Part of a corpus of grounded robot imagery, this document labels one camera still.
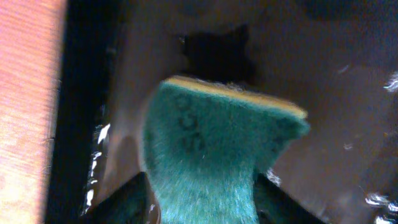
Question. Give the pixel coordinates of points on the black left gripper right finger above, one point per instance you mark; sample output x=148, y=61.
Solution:
x=274, y=206

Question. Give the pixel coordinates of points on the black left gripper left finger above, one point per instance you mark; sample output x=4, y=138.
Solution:
x=127, y=205

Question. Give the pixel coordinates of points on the green yellow sponge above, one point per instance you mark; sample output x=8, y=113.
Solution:
x=202, y=142

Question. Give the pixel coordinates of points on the black rectangular tray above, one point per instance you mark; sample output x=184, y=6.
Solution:
x=337, y=60

